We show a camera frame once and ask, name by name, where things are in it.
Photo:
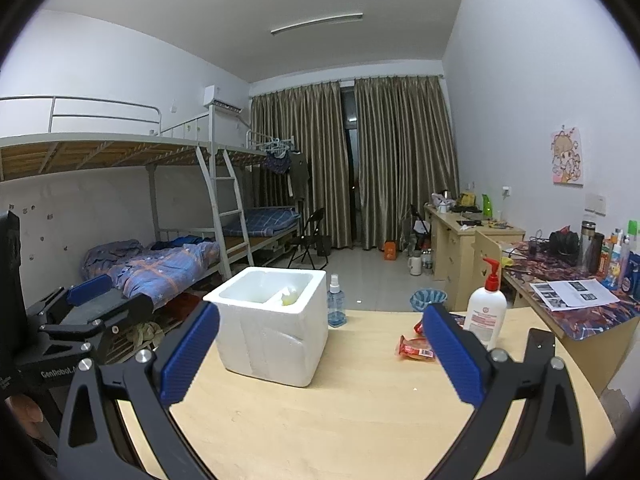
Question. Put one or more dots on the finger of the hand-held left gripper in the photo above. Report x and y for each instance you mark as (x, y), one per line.
(90, 287)
(110, 315)

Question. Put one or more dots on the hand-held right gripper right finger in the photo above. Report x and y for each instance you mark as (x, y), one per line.
(452, 355)

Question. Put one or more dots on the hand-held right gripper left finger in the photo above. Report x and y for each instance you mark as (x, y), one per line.
(190, 355)

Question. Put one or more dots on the white foam box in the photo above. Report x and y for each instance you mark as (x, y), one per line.
(270, 345)

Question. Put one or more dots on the yellow foam net sleeve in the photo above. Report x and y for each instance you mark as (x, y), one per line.
(291, 299)

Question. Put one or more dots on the person's left hand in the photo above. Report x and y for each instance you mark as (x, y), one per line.
(27, 410)

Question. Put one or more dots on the red snack packet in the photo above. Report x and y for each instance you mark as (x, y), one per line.
(415, 349)
(419, 327)

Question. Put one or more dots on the beige cloth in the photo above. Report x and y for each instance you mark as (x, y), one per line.
(144, 335)

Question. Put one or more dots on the red cloth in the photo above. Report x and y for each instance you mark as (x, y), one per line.
(182, 306)

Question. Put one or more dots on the white lotion pump bottle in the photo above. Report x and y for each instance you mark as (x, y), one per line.
(482, 315)

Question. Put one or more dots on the blue trash bin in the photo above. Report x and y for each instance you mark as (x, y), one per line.
(425, 297)

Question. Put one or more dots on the blue patterned quilt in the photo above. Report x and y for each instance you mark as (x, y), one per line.
(165, 267)

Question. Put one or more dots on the white jug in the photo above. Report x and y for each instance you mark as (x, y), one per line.
(414, 264)

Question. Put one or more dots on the blue jacket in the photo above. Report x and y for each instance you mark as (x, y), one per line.
(182, 241)

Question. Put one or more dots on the light wooden drawer desk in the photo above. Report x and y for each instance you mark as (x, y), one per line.
(455, 250)

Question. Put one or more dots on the wooden smiley face chair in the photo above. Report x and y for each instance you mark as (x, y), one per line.
(480, 245)

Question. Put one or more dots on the orange bag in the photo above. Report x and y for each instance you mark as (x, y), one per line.
(390, 251)

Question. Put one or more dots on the blue spray bottle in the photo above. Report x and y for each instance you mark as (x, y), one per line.
(336, 310)

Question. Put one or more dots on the desk with patterned cover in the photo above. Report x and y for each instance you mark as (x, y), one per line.
(550, 265)

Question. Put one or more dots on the printed paper sheet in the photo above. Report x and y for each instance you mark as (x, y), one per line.
(570, 292)

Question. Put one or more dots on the black folding stand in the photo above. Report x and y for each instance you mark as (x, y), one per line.
(419, 225)

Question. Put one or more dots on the white metal bunk bed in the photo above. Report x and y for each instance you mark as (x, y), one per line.
(100, 152)
(260, 149)

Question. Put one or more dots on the blue plaid bedding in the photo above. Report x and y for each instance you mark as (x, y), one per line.
(262, 221)

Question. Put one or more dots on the green plastic bottle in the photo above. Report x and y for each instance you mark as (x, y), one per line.
(486, 204)

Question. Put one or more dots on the yellow bag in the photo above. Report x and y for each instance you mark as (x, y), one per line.
(468, 199)

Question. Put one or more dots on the steel thermos flask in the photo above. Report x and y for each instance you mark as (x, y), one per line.
(588, 247)

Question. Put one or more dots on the white bed ladder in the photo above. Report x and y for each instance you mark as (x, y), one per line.
(225, 178)

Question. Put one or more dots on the black folding chair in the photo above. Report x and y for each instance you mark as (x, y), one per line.
(312, 220)

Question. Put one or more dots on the row of toiletry bottles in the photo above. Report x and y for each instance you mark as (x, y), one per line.
(622, 265)

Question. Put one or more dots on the brown curtain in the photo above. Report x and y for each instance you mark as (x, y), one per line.
(305, 160)
(405, 160)

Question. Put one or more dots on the hanging dark clothes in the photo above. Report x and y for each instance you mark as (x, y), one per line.
(299, 175)

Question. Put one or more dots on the white air conditioner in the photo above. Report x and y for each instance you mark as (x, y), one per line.
(215, 95)

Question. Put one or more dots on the ceiling tube lamp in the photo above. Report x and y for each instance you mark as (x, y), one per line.
(315, 22)

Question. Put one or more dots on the white wall switch panel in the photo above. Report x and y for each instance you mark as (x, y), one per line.
(594, 204)

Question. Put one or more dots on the cartoon wall poster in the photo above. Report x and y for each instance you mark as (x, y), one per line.
(567, 157)

